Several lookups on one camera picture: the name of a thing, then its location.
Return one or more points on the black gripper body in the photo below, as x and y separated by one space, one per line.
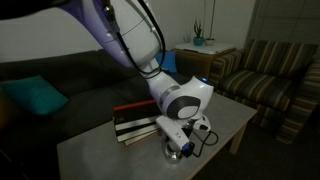
186 132

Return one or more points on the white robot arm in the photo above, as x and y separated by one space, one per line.
128 31

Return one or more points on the silver candle container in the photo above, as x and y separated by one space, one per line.
171 153

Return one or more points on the bottom red book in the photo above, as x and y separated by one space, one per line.
139 137

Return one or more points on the middle black book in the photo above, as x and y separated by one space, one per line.
128 133

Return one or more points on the top black orange-spined book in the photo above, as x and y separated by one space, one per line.
135 114

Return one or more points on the wooden side cabinet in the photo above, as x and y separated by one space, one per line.
196 66

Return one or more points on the blue cushion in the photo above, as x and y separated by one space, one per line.
168 61

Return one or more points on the white board on cabinet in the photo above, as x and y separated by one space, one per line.
205 49

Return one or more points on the teal plant pot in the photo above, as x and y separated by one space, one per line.
198 41

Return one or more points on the small white plant pot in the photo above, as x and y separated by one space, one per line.
209 42

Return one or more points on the grey coffee table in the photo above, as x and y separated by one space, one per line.
97 155

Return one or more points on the dark grey sofa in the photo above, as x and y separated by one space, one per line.
93 82

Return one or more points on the striped armchair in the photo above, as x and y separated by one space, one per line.
278 79

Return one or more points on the window blinds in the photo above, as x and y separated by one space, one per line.
286 20

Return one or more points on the teal cushion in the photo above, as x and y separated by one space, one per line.
35 94

